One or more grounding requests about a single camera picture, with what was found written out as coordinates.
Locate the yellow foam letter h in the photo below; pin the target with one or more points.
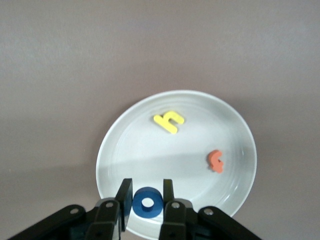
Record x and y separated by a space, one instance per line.
170 126

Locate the beige round plate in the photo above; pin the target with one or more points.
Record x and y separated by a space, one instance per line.
155 155

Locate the blue foam letter o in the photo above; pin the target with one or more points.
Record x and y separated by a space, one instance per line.
137 207

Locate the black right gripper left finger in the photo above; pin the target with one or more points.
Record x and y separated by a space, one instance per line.
107 217

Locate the orange foam letter t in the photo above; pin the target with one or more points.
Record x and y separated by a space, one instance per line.
215 161

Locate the brown paper table cover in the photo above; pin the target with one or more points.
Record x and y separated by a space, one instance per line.
160 37

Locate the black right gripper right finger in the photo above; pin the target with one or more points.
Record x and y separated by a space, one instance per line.
175 220

